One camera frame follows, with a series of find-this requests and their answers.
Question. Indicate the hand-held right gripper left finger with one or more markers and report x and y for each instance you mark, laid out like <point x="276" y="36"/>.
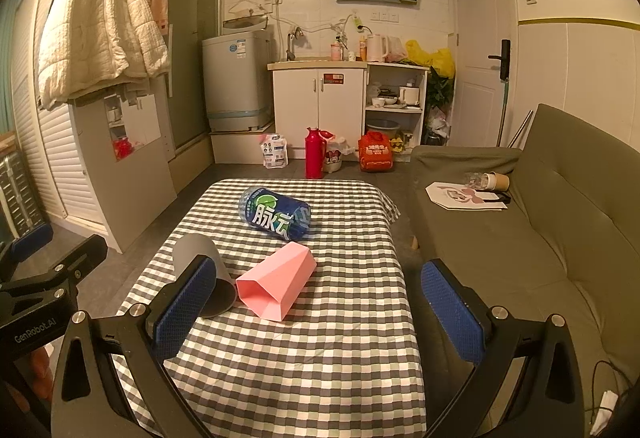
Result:
<point x="182" y="310"/>

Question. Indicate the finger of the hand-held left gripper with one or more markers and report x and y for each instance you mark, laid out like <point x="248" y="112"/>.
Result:
<point x="32" y="238"/>
<point x="85" y="249"/>

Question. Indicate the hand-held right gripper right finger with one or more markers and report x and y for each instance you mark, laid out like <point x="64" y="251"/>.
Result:
<point x="450" y="313"/>

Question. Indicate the pink cup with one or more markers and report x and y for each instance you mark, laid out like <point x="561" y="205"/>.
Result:
<point x="277" y="283"/>

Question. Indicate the grey cup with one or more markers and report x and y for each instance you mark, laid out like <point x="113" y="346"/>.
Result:
<point x="192" y="248"/>

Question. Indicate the brown paper cup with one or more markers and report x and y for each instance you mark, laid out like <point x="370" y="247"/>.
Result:
<point x="499" y="181"/>

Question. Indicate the dark ribbed suitcase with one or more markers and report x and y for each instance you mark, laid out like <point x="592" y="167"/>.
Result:
<point x="17" y="193"/>

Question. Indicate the white louvered wardrobe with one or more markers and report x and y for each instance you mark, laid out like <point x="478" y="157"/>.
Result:
<point x="55" y="158"/>

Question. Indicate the white printed paper bag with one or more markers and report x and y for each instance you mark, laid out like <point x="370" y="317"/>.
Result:
<point x="460" y="198"/>

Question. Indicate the green sofa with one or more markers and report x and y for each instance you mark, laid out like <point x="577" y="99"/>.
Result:
<point x="550" y="238"/>

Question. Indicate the blue drink bottle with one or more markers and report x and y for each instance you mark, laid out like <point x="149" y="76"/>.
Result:
<point x="275" y="215"/>

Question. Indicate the clear plastic bottle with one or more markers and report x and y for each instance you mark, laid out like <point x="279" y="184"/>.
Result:
<point x="476" y="179"/>

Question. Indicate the grey checkered tablecloth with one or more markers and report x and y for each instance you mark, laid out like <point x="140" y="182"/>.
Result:
<point x="320" y="368"/>

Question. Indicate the white washing machine platform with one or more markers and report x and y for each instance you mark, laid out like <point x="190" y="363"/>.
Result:
<point x="237" y="145"/>

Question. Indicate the orange red bag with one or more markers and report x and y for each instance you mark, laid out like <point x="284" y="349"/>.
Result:
<point x="375" y="153"/>

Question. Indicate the white detergent pouch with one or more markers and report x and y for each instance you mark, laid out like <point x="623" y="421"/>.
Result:
<point x="275" y="152"/>

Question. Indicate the cartoon printed bin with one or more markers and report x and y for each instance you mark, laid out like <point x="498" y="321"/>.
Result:
<point x="334" y="160"/>

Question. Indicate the grey plastic basin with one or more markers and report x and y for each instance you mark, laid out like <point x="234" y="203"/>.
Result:
<point x="382" y="128"/>

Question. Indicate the metal pole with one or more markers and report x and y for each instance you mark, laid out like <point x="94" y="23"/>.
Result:
<point x="521" y="128"/>

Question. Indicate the red thermos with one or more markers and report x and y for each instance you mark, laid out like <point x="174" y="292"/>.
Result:
<point x="314" y="155"/>

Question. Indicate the white open shelf unit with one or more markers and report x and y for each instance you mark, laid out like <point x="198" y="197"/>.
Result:
<point x="422" y="108"/>

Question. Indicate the frosted glass door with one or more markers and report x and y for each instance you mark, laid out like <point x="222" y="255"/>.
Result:
<point x="192" y="68"/>

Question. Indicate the white quilted jacket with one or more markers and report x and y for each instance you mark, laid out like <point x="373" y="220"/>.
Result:
<point x="95" y="28"/>

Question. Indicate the green plant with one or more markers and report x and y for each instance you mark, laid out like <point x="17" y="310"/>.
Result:
<point x="441" y="90"/>

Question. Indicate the white washing machine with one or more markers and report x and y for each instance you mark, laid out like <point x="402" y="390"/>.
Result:
<point x="235" y="78"/>

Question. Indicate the white sink cabinet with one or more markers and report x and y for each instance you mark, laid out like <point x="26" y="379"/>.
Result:
<point x="315" y="108"/>

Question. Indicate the yellow plastic bag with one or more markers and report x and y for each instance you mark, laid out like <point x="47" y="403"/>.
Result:
<point x="442" y="60"/>

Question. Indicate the pink garment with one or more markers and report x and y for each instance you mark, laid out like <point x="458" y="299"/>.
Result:
<point x="159" y="3"/>

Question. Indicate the white electric kettle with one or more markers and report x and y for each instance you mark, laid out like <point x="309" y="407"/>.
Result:
<point x="377" y="49"/>

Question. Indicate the white wash basin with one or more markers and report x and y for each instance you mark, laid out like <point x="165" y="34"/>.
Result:
<point x="245" y="24"/>

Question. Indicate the dish soap bottle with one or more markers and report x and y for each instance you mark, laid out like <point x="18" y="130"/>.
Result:
<point x="363" y="49"/>

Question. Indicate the metal faucet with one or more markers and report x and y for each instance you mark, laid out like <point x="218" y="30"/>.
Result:
<point x="291" y="43"/>

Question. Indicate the white clothes hanger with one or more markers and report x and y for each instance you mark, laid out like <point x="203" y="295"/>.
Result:
<point x="245" y="5"/>

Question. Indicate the white door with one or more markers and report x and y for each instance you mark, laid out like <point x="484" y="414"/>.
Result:
<point x="482" y="18"/>

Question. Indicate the white wall outlets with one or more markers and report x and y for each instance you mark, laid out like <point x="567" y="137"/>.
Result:
<point x="385" y="16"/>

